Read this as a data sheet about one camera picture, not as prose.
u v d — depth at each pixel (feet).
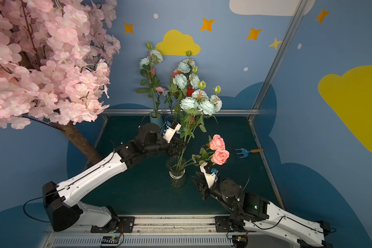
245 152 3.31
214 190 1.81
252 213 1.57
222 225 2.47
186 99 1.99
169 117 3.12
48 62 1.36
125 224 2.45
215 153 1.76
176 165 2.61
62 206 1.26
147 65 2.61
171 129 1.97
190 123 2.17
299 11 2.31
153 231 2.40
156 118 3.06
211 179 1.85
